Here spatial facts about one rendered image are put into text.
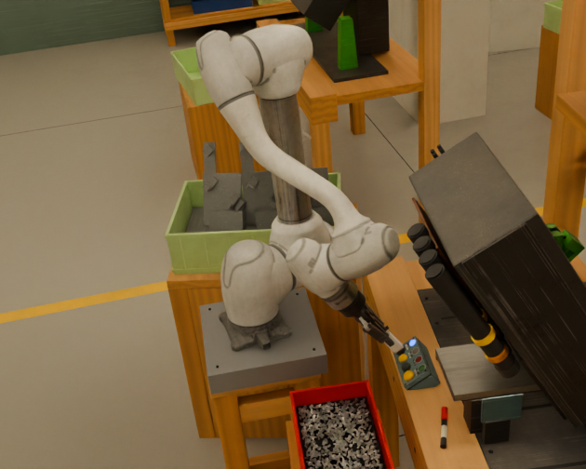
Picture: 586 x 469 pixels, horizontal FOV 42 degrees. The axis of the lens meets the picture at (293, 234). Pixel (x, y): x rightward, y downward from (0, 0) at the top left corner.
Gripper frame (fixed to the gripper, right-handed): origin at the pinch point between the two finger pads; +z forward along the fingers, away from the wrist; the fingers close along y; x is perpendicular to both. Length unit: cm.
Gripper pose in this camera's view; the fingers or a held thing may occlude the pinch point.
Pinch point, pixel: (392, 341)
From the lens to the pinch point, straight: 213.8
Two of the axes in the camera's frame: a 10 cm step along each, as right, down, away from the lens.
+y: 0.9, 5.1, -8.5
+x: 7.6, -5.9, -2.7
